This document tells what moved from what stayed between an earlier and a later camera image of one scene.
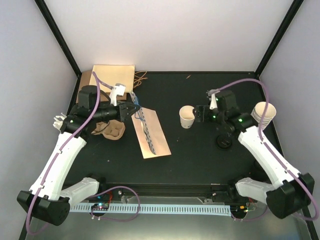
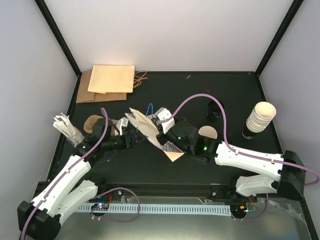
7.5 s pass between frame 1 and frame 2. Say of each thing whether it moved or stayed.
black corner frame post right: stayed
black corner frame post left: stayed
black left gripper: moved
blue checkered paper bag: moved
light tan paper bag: stayed
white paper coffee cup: moved
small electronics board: stayed
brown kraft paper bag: stayed
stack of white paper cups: stayed
